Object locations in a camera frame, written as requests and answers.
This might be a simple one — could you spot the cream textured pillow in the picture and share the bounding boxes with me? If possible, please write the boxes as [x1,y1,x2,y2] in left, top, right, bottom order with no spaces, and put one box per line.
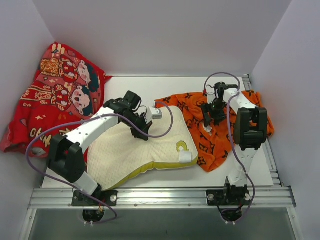
[86,106,198,190]

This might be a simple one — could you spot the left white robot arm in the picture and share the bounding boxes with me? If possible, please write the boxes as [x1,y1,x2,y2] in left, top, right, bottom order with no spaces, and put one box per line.
[48,91,153,206]

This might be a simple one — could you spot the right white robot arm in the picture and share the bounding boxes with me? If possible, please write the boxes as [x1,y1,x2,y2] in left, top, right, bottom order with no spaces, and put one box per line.
[200,82,268,205]

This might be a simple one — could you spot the red cartoon patterned pillow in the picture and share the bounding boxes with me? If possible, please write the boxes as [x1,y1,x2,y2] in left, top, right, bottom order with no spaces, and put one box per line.
[0,42,111,158]

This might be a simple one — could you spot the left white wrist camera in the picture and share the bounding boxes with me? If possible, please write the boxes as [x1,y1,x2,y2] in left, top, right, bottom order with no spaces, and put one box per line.
[144,107,163,123]

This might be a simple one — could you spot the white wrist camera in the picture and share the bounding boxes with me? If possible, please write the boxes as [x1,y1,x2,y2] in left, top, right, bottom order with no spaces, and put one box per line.
[203,85,218,104]
[144,107,163,123]

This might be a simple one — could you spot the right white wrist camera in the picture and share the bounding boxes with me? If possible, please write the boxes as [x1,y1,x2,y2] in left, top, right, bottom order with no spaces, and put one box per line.
[203,85,218,104]

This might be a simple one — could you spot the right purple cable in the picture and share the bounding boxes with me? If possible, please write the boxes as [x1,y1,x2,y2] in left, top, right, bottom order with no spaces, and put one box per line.
[203,71,256,224]

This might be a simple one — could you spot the aluminium side rail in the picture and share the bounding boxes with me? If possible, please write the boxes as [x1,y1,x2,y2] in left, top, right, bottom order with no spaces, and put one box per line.
[242,74,284,187]

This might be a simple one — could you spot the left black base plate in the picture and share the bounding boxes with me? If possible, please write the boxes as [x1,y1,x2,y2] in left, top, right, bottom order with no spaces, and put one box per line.
[71,189,118,207]

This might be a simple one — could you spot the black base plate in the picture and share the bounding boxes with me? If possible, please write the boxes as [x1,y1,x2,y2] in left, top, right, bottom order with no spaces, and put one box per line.
[71,189,118,207]
[206,190,251,207]

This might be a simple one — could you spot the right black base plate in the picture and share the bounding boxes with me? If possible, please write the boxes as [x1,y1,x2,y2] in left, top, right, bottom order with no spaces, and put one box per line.
[206,190,251,207]

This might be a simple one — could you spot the aluminium front rail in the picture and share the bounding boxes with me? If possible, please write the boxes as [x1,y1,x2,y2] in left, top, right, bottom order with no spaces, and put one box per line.
[28,186,296,210]

